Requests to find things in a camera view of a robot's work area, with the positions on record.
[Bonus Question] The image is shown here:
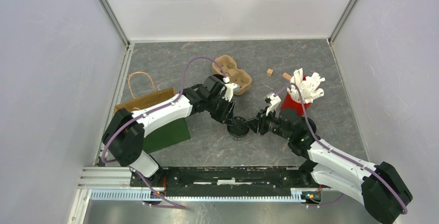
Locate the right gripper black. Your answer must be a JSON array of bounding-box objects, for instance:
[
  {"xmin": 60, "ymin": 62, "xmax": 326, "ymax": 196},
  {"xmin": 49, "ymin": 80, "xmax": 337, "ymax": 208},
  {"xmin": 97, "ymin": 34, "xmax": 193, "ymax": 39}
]
[{"xmin": 245, "ymin": 107, "xmax": 291, "ymax": 141}]

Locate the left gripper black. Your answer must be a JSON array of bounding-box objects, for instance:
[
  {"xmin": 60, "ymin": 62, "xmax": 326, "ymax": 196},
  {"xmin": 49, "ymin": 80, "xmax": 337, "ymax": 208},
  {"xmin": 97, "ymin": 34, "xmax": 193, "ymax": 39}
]
[{"xmin": 206, "ymin": 95, "xmax": 236, "ymax": 127}]

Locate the black cup lid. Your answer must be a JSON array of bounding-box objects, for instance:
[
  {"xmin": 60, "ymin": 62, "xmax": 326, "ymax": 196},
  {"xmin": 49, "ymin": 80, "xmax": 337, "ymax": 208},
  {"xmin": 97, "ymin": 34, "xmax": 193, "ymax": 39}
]
[{"xmin": 227, "ymin": 116, "xmax": 250, "ymax": 139}]

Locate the cardboard cup carrier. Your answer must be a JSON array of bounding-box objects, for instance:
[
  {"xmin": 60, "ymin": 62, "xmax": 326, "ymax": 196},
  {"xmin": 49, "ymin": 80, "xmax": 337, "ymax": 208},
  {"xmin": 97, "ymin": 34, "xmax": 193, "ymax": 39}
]
[{"xmin": 212, "ymin": 55, "xmax": 253, "ymax": 96}]

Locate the brown paper bag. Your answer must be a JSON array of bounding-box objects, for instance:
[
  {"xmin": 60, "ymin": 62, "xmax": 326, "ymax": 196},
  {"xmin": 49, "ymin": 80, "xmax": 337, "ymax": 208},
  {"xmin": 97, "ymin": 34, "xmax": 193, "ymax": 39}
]
[{"xmin": 113, "ymin": 71, "xmax": 177, "ymax": 113}]

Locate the black coffee cup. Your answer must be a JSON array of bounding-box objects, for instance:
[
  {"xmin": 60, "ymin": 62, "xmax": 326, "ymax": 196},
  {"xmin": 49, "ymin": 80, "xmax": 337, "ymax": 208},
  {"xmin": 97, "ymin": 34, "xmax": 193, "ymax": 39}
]
[{"xmin": 230, "ymin": 133, "xmax": 248, "ymax": 141}]

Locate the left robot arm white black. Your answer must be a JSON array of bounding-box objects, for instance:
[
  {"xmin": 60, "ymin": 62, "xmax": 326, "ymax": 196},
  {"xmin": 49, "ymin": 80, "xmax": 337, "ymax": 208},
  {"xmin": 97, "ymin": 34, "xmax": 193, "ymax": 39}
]
[{"xmin": 101, "ymin": 74, "xmax": 240, "ymax": 187}]

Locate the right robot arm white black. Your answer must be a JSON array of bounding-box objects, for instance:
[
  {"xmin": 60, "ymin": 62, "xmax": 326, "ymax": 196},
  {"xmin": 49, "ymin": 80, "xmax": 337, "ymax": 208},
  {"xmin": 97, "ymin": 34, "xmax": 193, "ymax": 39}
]
[{"xmin": 245, "ymin": 109, "xmax": 413, "ymax": 223}]

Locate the green mat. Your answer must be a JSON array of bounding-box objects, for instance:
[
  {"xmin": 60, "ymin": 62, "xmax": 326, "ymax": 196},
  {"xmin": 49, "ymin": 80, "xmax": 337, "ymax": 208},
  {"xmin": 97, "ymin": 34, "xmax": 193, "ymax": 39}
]
[{"xmin": 143, "ymin": 118, "xmax": 191, "ymax": 154}]

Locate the white stirrer sticks bundle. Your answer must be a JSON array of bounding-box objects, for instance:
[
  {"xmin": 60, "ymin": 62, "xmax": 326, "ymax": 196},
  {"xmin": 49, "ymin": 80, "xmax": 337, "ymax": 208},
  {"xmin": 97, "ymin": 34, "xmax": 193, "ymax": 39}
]
[{"xmin": 287, "ymin": 68, "xmax": 325, "ymax": 103}]

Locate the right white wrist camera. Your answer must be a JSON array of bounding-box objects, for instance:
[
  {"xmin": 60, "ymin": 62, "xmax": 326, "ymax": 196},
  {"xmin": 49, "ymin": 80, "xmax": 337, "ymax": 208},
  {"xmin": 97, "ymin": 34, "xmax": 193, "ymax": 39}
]
[{"xmin": 264, "ymin": 93, "xmax": 281, "ymax": 116}]

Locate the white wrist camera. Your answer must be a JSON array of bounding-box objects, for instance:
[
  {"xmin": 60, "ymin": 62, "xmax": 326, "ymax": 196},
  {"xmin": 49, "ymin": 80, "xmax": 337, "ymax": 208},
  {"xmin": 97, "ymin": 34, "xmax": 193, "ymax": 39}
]
[
  {"xmin": 264, "ymin": 93, "xmax": 281, "ymax": 116},
  {"xmin": 220, "ymin": 77, "xmax": 240, "ymax": 102}
]

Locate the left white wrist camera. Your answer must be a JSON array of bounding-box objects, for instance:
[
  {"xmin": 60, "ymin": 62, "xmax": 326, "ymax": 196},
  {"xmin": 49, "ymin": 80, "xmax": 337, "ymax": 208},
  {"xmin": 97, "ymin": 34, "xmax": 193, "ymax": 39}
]
[{"xmin": 220, "ymin": 77, "xmax": 240, "ymax": 102}]

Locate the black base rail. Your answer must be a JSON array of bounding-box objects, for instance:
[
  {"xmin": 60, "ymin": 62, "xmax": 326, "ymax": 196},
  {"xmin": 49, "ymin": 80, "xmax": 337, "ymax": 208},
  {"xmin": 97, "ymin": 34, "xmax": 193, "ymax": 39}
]
[{"xmin": 147, "ymin": 166, "xmax": 321, "ymax": 197}]

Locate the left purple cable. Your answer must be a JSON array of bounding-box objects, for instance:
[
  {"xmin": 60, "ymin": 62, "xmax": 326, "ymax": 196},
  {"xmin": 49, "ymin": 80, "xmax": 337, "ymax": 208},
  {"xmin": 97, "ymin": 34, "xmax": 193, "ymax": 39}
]
[{"xmin": 100, "ymin": 56, "xmax": 230, "ymax": 212}]

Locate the purple cable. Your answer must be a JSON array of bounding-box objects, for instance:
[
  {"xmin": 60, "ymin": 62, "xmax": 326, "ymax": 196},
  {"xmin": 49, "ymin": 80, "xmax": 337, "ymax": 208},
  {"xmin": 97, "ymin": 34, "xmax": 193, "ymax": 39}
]
[
  {"xmin": 100, "ymin": 56, "xmax": 230, "ymax": 212},
  {"xmin": 272, "ymin": 83, "xmax": 409, "ymax": 215}
]

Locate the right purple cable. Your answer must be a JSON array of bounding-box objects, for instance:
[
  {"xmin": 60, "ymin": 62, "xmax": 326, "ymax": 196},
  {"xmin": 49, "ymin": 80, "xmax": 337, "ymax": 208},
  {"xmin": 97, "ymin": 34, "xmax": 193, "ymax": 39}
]
[{"xmin": 272, "ymin": 83, "xmax": 409, "ymax": 215}]

